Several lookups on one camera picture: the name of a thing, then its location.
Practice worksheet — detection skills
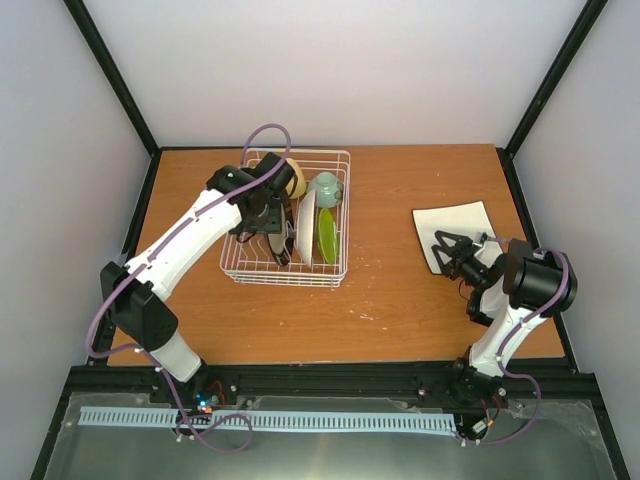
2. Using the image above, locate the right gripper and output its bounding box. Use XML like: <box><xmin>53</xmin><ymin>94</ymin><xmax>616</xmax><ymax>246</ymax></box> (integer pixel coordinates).
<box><xmin>430</xmin><ymin>230</ymin><xmax>489</xmax><ymax>291</ymax></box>

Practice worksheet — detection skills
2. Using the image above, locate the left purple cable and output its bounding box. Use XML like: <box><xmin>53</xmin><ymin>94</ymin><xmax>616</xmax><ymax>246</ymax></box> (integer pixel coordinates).
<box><xmin>85</xmin><ymin>123</ymin><xmax>293</xmax><ymax>454</ymax></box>

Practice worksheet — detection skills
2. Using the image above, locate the white square plate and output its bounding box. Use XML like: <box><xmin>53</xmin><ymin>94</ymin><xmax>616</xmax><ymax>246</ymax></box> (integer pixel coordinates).
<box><xmin>412</xmin><ymin>201</ymin><xmax>496</xmax><ymax>275</ymax></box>

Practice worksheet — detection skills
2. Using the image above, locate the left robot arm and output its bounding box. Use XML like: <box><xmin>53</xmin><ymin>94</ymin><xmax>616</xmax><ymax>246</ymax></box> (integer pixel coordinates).
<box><xmin>101</xmin><ymin>152</ymin><xmax>296</xmax><ymax>403</ymax></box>

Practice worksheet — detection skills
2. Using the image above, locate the white wire dish rack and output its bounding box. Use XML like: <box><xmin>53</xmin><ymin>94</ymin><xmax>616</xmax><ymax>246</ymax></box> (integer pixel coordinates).
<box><xmin>220</xmin><ymin>149</ymin><xmax>351</xmax><ymax>289</ymax></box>

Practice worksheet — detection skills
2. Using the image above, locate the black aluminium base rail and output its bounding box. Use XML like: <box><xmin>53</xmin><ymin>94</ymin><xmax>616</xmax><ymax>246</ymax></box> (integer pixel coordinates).
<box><xmin>64</xmin><ymin>360</ymin><xmax>601</xmax><ymax>406</ymax></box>

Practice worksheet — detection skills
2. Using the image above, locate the lime green plate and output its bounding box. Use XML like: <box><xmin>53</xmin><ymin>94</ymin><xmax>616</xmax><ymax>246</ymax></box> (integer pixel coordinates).
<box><xmin>317</xmin><ymin>208</ymin><xmax>338</xmax><ymax>265</ymax></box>

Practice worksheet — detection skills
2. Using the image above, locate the black frame post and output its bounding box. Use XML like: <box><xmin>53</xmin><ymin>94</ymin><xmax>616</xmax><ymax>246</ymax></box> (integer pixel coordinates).
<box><xmin>505</xmin><ymin>0</ymin><xmax>608</xmax><ymax>160</ymax></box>
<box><xmin>62</xmin><ymin>0</ymin><xmax>161</xmax><ymax>149</ymax></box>

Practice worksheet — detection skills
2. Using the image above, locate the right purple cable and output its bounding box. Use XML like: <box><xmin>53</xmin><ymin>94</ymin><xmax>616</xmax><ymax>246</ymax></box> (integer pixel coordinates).
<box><xmin>457</xmin><ymin>237</ymin><xmax>571</xmax><ymax>446</ymax></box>

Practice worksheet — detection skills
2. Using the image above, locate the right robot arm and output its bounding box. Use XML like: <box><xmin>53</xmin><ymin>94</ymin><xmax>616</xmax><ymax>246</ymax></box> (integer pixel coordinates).
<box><xmin>431</xmin><ymin>230</ymin><xmax>578</xmax><ymax>406</ymax></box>

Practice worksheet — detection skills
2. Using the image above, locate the metal floor sheet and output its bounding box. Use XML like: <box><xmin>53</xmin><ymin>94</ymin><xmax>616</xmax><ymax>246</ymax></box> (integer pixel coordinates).
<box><xmin>34</xmin><ymin>394</ymin><xmax>627</xmax><ymax>479</ymax></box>

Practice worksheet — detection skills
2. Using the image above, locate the light blue cable duct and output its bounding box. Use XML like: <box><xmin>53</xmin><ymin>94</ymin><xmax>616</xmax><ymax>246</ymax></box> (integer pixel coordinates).
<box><xmin>77</xmin><ymin>406</ymin><xmax>456</xmax><ymax>436</ymax></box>

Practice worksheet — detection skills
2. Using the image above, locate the black round plate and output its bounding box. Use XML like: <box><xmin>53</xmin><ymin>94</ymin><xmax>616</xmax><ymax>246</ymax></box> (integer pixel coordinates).
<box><xmin>266</xmin><ymin>200</ymin><xmax>295</xmax><ymax>267</ymax></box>

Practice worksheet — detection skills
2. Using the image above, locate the right black frame post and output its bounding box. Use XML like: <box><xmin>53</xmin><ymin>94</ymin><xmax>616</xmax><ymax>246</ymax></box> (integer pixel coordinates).
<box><xmin>505</xmin><ymin>0</ymin><xmax>608</xmax><ymax>160</ymax></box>

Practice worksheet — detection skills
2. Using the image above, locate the purple cable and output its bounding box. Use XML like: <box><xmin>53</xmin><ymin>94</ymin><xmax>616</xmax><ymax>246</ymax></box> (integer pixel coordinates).
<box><xmin>85</xmin><ymin>123</ymin><xmax>293</xmax><ymax>454</ymax></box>
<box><xmin>457</xmin><ymin>237</ymin><xmax>571</xmax><ymax>446</ymax></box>

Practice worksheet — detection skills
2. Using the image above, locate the orange rimmed floral plate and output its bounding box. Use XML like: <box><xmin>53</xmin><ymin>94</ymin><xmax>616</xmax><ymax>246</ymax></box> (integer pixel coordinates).
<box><xmin>295</xmin><ymin>189</ymin><xmax>316</xmax><ymax>267</ymax></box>

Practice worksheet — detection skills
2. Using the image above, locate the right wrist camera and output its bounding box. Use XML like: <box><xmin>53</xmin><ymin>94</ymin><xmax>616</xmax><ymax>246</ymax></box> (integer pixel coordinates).
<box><xmin>473</xmin><ymin>232</ymin><xmax>493</xmax><ymax>249</ymax></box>

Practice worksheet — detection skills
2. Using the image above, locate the yellow mug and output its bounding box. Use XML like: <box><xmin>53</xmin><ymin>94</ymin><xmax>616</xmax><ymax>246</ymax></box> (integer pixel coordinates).
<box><xmin>286</xmin><ymin>157</ymin><xmax>307</xmax><ymax>200</ymax></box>

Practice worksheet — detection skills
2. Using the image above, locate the light green floral bowl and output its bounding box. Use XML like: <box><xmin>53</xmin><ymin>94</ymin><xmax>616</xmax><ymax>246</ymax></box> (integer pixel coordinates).
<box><xmin>307</xmin><ymin>171</ymin><xmax>344</xmax><ymax>209</ymax></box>

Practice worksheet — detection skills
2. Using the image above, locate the left black frame post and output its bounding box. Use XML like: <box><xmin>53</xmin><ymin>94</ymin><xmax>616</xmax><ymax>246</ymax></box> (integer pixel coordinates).
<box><xmin>62</xmin><ymin>0</ymin><xmax>161</xmax><ymax>149</ymax></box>

